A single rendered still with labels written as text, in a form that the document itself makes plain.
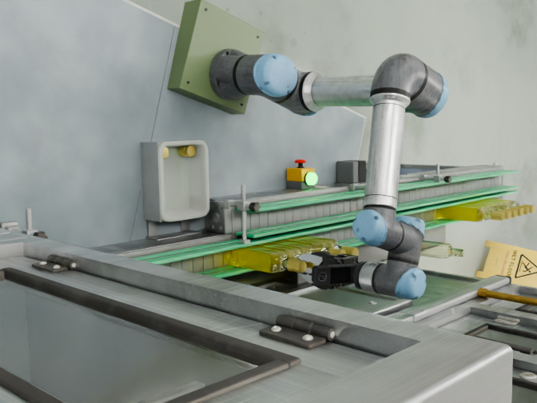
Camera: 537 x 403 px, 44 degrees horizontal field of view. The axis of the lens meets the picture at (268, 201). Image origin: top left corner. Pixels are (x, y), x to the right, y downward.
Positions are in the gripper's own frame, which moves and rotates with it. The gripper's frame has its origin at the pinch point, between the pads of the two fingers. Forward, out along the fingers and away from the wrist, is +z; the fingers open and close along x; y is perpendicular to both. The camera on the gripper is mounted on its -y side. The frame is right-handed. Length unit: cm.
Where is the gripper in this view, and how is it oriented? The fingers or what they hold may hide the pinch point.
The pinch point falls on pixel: (300, 266)
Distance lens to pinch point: 181.7
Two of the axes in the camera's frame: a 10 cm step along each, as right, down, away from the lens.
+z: -7.1, -0.7, 7.0
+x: -0.2, -9.9, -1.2
